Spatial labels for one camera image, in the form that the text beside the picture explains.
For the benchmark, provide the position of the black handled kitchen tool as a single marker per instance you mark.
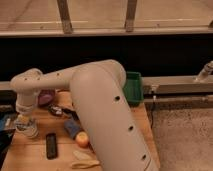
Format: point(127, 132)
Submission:
point(58, 111)

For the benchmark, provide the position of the white paper cup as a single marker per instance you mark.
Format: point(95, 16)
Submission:
point(29, 134)

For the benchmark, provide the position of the purple bowl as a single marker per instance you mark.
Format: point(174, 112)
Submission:
point(46, 97)

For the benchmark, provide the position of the green plastic tray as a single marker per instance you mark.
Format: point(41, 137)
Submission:
point(133, 90)

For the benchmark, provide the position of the blue sponge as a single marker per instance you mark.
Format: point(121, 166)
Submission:
point(72, 128)

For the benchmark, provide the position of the black remote control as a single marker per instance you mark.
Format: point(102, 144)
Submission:
point(51, 146)

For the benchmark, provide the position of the yellow banana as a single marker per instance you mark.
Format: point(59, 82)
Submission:
point(84, 164)

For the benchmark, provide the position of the pale wedge slice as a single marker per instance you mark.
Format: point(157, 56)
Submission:
point(81, 155)

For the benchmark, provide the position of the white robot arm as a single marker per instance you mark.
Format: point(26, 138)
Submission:
point(97, 94)

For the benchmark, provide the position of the white grey towel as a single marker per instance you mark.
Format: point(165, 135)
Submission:
point(24, 127)

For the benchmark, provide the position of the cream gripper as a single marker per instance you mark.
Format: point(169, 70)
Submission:
point(24, 119)

